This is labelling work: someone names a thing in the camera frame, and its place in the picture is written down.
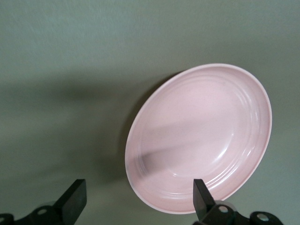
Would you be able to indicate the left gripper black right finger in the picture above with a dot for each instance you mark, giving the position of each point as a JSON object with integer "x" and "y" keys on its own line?
{"x": 204, "y": 206}

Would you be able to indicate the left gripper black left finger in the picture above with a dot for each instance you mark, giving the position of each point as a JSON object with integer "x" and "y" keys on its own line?
{"x": 68, "y": 206}

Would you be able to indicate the pink shallow plate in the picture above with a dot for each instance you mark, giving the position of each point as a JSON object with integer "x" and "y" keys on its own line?
{"x": 199, "y": 131}

